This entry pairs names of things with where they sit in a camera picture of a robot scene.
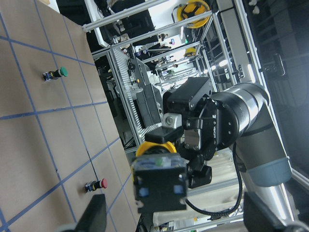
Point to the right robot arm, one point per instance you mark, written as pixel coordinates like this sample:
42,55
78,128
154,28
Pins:
258,153

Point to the yellow push button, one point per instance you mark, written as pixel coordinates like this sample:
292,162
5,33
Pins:
160,179

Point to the red push button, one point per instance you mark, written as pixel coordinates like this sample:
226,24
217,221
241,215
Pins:
94,185

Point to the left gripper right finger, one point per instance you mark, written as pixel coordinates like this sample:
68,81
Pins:
257,216

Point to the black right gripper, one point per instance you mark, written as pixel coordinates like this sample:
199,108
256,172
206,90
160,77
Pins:
209,124

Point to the yellow cable reel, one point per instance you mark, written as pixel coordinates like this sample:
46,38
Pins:
193,8

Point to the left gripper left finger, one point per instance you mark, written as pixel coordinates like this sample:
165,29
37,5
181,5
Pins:
94,218

